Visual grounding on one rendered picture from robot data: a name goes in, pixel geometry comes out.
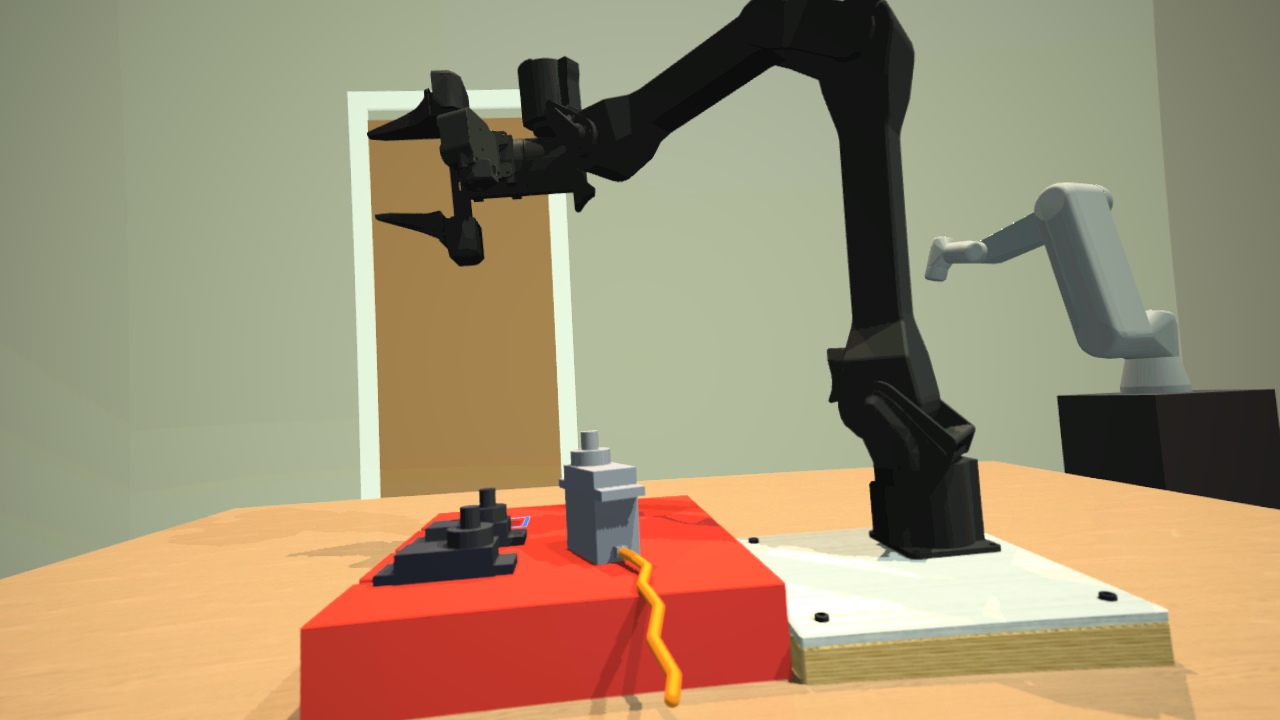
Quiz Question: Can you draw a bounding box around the red flat platform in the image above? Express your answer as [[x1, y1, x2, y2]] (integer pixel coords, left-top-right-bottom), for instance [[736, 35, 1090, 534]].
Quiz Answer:
[[300, 488, 792, 720]]

